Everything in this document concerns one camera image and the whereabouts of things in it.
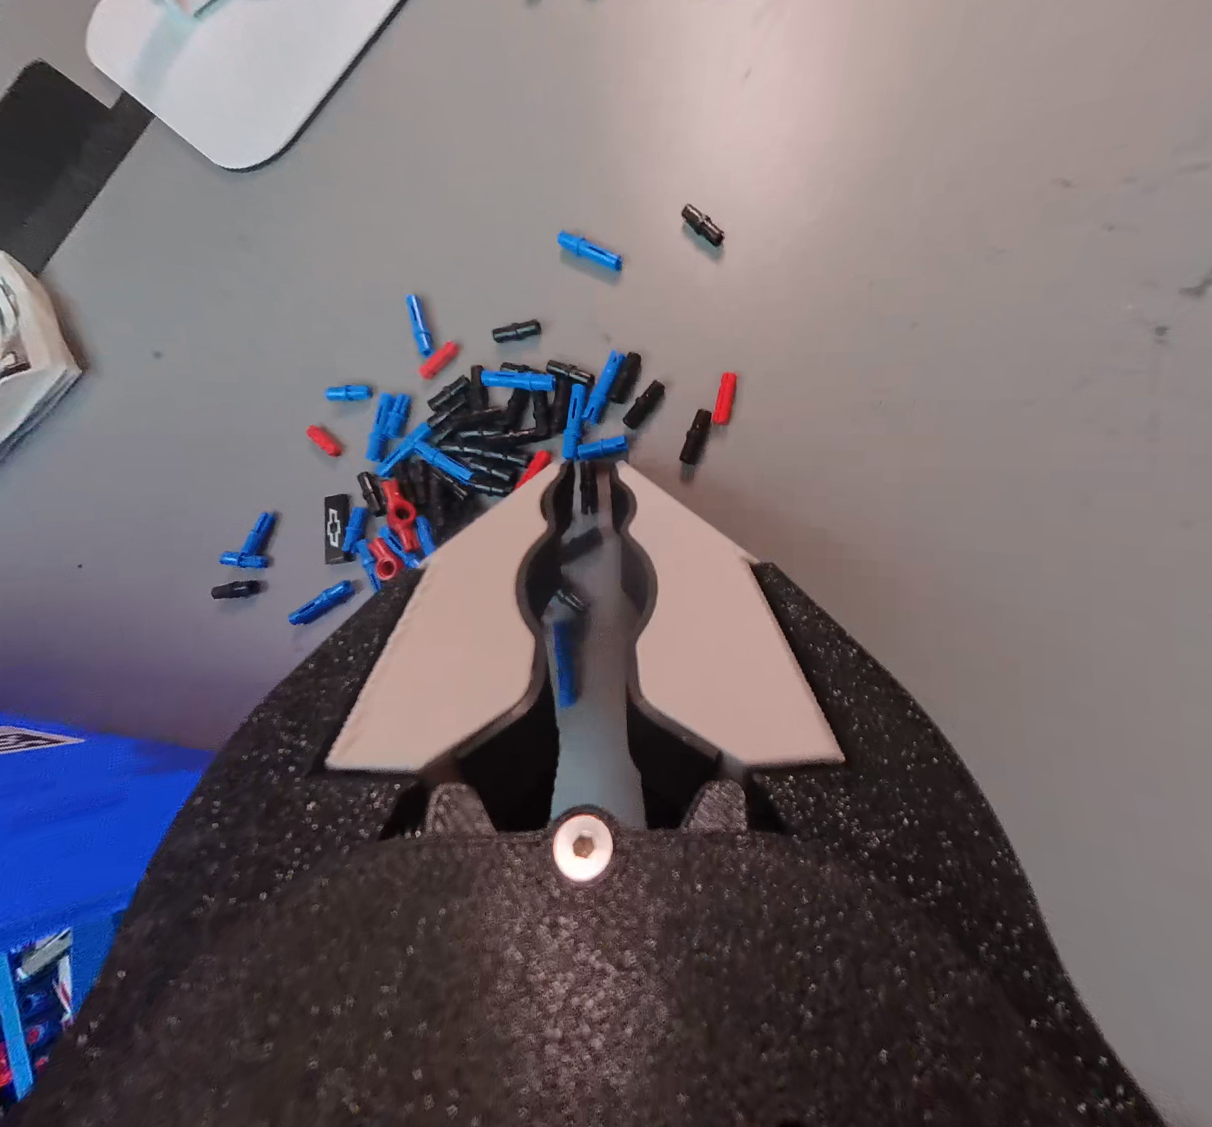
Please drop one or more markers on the grey desk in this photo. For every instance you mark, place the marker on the grey desk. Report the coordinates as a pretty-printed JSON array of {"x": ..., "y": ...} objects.
[{"x": 947, "y": 293}]

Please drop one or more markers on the black desk strip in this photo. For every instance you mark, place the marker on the black desk strip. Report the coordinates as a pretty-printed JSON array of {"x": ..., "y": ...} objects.
[{"x": 47, "y": 170}]

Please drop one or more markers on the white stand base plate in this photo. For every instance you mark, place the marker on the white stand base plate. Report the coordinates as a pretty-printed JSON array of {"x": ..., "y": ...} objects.
[{"x": 283, "y": 28}]

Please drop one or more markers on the pile of coloured pins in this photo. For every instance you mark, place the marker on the pile of coloured pins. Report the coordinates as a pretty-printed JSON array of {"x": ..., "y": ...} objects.
[{"x": 473, "y": 445}]

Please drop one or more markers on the blue plastic bin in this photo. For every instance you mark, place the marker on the blue plastic bin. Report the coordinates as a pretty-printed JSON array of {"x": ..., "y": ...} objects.
[{"x": 84, "y": 824}]

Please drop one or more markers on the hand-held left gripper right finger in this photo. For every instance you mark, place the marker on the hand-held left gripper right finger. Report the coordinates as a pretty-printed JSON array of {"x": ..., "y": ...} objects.
[{"x": 729, "y": 653}]

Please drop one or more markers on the black tile with emblem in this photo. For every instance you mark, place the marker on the black tile with emblem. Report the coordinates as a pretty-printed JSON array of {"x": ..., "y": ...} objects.
[{"x": 336, "y": 531}]

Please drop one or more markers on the folded paper booklet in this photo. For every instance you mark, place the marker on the folded paper booklet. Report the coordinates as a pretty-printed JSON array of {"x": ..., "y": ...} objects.
[{"x": 33, "y": 359}]

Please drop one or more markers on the black connector pin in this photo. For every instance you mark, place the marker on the black connector pin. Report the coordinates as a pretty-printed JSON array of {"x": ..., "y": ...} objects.
[{"x": 586, "y": 487}]

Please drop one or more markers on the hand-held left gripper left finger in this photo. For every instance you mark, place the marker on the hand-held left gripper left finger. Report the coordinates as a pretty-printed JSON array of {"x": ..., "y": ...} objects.
[{"x": 444, "y": 653}]

